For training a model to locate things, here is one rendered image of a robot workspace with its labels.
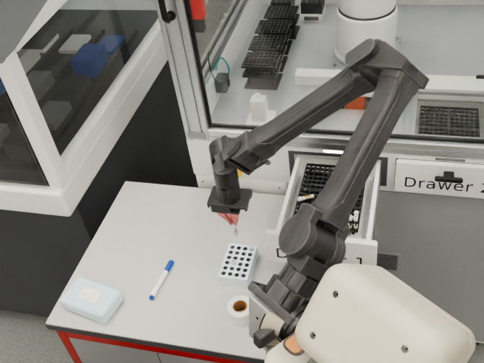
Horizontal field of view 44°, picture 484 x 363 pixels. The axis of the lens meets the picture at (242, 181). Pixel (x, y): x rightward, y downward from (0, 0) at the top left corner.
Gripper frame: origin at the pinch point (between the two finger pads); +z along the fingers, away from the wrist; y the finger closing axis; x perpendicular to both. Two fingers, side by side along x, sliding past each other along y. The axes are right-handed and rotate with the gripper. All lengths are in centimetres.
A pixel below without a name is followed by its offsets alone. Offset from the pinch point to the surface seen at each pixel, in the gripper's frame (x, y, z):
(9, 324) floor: -14, 116, 101
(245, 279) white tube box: 5.0, -2.4, 17.8
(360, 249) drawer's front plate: -0.9, -32.2, 6.5
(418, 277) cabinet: -33, -50, 57
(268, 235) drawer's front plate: -1.2, -8.4, 5.3
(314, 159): -36.3, -15.2, 9.8
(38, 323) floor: -16, 103, 101
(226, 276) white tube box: 4.7, 3.0, 18.0
